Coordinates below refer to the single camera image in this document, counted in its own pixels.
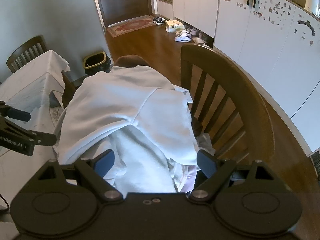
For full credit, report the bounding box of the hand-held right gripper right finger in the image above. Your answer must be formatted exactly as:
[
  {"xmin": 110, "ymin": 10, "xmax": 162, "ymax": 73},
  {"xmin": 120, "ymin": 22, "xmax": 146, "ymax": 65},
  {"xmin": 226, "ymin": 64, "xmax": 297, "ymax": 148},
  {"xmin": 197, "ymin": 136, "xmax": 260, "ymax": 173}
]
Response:
[{"xmin": 189, "ymin": 149, "xmax": 277, "ymax": 202}]

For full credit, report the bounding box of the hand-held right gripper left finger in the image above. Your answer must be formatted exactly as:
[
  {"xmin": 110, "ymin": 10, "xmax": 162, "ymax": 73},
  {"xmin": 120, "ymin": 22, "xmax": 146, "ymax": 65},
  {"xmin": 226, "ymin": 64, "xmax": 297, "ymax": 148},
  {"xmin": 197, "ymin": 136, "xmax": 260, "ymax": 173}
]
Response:
[{"xmin": 37, "ymin": 149, "xmax": 123, "ymax": 202}]

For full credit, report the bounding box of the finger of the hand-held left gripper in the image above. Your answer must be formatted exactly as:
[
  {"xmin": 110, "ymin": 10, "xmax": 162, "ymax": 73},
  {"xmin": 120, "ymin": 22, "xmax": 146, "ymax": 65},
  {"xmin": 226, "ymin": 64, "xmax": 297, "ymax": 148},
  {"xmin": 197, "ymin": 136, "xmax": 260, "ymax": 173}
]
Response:
[
  {"xmin": 0, "ymin": 102, "xmax": 32, "ymax": 122},
  {"xmin": 0, "ymin": 117, "xmax": 57, "ymax": 146}
]

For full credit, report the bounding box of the white sweatshirt brown collar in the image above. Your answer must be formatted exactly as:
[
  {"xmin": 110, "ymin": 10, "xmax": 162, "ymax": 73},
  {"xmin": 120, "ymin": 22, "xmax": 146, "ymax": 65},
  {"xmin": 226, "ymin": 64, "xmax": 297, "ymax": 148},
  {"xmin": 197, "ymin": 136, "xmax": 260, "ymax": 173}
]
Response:
[{"xmin": 57, "ymin": 54, "xmax": 201, "ymax": 167}]

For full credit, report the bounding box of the pile of white clothes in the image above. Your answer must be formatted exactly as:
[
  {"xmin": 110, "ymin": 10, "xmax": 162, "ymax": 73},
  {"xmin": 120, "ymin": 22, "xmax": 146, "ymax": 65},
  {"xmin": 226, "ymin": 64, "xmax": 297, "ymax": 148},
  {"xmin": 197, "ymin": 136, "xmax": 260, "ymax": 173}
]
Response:
[{"xmin": 102, "ymin": 125, "xmax": 215, "ymax": 195}]

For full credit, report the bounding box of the wooden chair holding clothes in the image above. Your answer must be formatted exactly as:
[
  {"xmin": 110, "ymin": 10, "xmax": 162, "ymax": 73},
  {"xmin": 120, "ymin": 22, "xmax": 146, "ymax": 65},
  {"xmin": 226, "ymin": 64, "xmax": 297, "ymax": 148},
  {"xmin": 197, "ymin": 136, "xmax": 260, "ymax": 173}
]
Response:
[{"xmin": 180, "ymin": 42, "xmax": 275, "ymax": 180}]

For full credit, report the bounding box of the wooden slat-back chair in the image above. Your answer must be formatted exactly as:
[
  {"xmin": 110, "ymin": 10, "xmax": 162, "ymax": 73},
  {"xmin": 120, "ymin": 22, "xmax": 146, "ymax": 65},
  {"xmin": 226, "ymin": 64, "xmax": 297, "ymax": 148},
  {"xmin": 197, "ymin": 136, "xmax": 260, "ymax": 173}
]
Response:
[{"xmin": 6, "ymin": 35, "xmax": 48, "ymax": 73}]

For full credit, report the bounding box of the black bin yellow rim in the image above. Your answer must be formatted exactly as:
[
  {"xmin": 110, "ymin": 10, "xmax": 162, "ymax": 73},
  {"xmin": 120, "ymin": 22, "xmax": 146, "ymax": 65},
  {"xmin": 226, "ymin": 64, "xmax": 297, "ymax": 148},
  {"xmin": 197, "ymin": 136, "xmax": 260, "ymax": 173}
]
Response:
[{"xmin": 83, "ymin": 51, "xmax": 112, "ymax": 75}]

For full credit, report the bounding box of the striped floor mat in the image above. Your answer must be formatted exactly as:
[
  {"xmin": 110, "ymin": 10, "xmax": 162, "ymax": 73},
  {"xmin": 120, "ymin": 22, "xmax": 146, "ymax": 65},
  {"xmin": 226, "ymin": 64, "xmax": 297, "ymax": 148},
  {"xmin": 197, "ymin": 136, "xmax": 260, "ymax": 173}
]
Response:
[{"xmin": 310, "ymin": 150, "xmax": 320, "ymax": 178}]

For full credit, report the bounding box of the white sideboard with stickers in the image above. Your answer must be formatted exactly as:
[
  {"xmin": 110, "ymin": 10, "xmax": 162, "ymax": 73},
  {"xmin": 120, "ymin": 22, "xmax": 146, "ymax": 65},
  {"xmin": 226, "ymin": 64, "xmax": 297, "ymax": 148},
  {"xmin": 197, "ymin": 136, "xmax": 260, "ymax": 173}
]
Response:
[{"xmin": 213, "ymin": 0, "xmax": 320, "ymax": 153}]

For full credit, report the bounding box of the row of light shoes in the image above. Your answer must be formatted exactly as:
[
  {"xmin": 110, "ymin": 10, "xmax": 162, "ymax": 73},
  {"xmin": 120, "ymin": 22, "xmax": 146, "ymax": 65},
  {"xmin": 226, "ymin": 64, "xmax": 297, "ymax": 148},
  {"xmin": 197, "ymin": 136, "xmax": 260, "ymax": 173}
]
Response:
[{"xmin": 184, "ymin": 25, "xmax": 213, "ymax": 47}]

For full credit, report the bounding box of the red patterned rug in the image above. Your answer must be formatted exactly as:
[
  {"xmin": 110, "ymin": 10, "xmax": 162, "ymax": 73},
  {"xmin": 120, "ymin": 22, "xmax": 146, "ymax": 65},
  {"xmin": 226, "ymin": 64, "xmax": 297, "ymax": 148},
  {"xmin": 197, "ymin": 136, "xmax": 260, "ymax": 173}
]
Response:
[{"xmin": 107, "ymin": 16, "xmax": 157, "ymax": 38}]

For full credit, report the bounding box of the white yellow tissue box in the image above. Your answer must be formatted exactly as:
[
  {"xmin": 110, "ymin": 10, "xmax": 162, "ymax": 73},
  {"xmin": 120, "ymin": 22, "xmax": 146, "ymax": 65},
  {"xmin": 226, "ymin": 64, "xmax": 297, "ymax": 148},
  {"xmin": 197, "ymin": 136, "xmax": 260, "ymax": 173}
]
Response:
[{"xmin": 166, "ymin": 20, "xmax": 185, "ymax": 33}]

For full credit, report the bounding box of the brown wooden door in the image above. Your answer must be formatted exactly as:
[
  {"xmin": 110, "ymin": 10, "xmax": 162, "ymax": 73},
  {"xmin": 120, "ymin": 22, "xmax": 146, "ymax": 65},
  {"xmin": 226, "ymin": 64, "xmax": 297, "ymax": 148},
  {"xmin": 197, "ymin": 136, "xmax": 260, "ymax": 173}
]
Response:
[{"xmin": 90, "ymin": 0, "xmax": 153, "ymax": 27}]

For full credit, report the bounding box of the tall white cabinet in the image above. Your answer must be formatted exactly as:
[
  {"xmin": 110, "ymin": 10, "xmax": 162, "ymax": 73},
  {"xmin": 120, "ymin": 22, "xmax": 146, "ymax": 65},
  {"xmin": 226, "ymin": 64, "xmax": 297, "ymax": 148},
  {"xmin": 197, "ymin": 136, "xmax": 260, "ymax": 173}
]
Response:
[{"xmin": 156, "ymin": 0, "xmax": 222, "ymax": 48}]

